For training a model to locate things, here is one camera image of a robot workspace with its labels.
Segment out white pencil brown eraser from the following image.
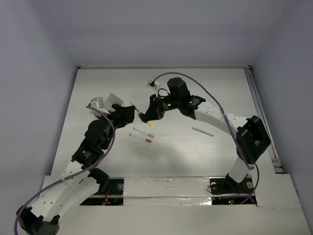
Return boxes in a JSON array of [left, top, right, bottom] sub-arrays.
[[129, 133, 152, 143]]

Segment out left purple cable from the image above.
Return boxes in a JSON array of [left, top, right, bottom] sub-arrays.
[[14, 105, 116, 233]]

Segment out white marker pen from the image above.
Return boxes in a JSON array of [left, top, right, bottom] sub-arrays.
[[191, 127, 214, 137]]

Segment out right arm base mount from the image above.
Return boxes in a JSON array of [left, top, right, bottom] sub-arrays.
[[207, 176, 257, 205]]

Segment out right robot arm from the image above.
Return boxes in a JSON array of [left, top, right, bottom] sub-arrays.
[[139, 77, 270, 192]]

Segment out white pencil yellow tip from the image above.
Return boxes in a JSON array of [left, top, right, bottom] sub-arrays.
[[129, 143, 153, 147]]

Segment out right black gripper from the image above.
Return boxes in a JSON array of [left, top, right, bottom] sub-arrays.
[[142, 93, 181, 121]]

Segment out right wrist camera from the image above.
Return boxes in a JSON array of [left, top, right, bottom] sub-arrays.
[[147, 80, 160, 91]]

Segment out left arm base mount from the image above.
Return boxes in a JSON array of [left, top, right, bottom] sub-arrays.
[[80, 178, 124, 206]]

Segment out white compartment organizer box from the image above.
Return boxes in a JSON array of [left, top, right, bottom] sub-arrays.
[[104, 93, 124, 112]]

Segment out black handled scissors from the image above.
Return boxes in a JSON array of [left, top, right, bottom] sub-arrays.
[[131, 102, 144, 119]]

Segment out white pencil pink eraser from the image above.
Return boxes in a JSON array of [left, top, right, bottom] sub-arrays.
[[133, 127, 154, 138]]

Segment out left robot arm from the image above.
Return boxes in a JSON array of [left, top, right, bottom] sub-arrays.
[[14, 104, 135, 235]]

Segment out aluminium rail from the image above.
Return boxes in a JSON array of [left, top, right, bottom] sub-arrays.
[[244, 68, 284, 174]]

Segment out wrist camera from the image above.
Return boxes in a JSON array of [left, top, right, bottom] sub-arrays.
[[88, 97, 109, 116], [147, 80, 160, 91]]

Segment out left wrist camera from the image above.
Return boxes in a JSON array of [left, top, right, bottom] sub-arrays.
[[88, 97, 109, 116]]

